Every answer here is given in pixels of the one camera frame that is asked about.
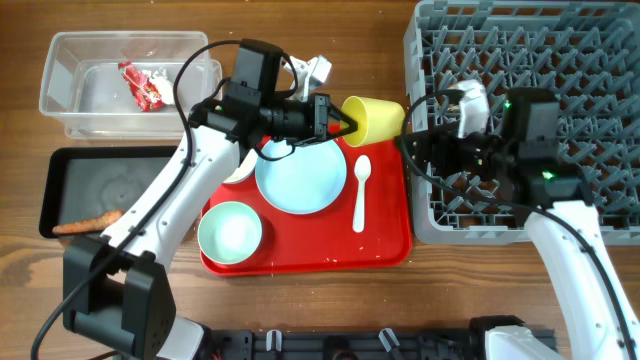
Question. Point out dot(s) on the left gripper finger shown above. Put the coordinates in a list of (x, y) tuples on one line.
[(334, 133), (339, 121)]

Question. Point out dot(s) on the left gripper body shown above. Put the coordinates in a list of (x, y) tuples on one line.
[(299, 122)]

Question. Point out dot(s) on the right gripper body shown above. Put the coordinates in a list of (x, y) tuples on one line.
[(475, 153)]

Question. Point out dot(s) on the yellow plastic cup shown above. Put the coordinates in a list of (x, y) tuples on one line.
[(377, 120)]

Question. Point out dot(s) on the white plastic spoon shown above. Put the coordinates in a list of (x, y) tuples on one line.
[(362, 171)]

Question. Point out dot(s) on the light blue rice bowl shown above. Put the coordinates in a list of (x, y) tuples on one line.
[(244, 170)]

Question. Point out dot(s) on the light blue plate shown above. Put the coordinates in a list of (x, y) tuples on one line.
[(303, 182)]

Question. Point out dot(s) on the white tissue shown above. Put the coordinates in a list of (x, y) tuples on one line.
[(162, 84)]

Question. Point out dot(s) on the red snack wrapper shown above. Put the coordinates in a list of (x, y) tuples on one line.
[(144, 92)]

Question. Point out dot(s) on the orange carrot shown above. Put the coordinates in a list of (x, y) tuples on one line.
[(95, 224)]

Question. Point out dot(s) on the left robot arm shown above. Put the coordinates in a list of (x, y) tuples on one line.
[(116, 288)]

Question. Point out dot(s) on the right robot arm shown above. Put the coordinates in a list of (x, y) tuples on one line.
[(554, 203)]

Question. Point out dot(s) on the grey dishwasher rack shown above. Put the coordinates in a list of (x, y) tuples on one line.
[(586, 53)]

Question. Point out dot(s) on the red serving tray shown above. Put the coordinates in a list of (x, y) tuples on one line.
[(325, 240)]

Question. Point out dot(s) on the mint green empty bowl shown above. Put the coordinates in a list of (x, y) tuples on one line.
[(229, 233)]

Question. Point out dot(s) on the clear plastic bin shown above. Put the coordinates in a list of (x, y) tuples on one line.
[(83, 89)]

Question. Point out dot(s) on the black tray bin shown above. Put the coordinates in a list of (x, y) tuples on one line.
[(85, 182)]

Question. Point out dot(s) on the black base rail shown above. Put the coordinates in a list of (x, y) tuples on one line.
[(437, 344)]

